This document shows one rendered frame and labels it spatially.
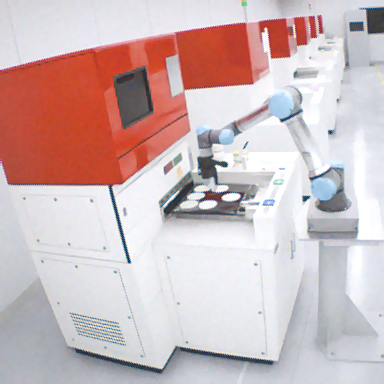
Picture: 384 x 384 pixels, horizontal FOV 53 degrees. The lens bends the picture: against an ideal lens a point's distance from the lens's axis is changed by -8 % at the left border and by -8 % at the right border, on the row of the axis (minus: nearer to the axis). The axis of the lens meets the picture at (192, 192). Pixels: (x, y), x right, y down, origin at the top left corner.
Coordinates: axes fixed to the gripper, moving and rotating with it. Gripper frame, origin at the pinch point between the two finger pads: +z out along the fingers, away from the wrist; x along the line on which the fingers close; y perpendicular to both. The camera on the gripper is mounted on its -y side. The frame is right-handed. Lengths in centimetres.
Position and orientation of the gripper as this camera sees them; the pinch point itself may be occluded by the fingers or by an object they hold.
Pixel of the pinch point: (215, 189)
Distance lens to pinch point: 220.5
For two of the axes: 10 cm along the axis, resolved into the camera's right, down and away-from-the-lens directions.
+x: 3.3, 3.2, -8.9
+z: 1.5, 9.1, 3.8
